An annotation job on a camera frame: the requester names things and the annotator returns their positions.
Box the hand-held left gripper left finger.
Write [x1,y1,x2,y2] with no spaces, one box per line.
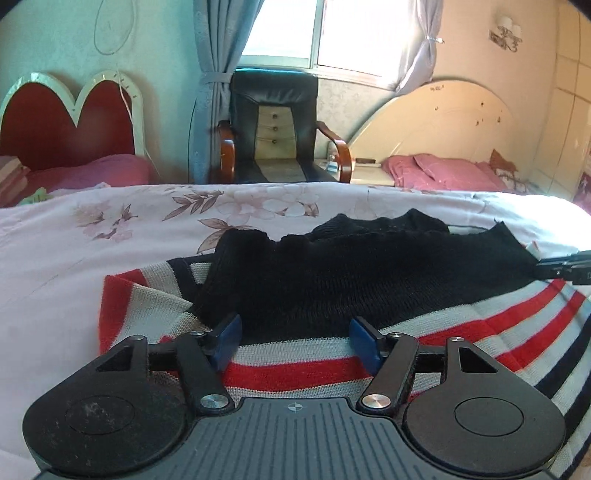
[88,313,243,415]

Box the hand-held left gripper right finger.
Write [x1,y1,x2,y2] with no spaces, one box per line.
[349,316,506,412]

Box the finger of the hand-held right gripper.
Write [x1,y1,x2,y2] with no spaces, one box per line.
[536,251,591,278]

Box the striped knitted sweater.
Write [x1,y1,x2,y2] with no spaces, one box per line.
[97,209,591,478]

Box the floral brown pillow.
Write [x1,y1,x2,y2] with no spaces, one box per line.
[488,148,532,191]

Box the pink pillow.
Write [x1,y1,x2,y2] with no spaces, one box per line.
[381,154,509,191]

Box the cream wardrobe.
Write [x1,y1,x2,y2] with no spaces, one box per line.
[529,0,591,204]

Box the cream nightstand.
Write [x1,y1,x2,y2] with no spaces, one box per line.
[318,157,396,186]

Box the cream round headboard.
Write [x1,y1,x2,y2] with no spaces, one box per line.
[348,78,518,175]

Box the magenta pillow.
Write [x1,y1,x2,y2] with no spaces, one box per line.
[28,154,160,192]

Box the black leather office chair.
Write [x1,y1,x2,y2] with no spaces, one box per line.
[210,69,354,185]

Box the grey window curtain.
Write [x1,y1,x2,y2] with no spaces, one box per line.
[394,0,445,93]

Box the striped pillow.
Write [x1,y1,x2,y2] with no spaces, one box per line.
[0,156,31,207]

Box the red heart-shaped headboard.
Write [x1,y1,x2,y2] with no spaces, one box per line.
[0,69,148,172]

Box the blue window curtain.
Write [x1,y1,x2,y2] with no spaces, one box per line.
[187,0,265,183]

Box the window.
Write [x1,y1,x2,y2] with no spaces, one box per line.
[240,0,426,90]

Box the double wall lamp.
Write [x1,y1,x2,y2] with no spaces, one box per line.
[488,15,525,52]

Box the white wall cable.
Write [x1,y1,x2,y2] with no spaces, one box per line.
[93,0,163,182]

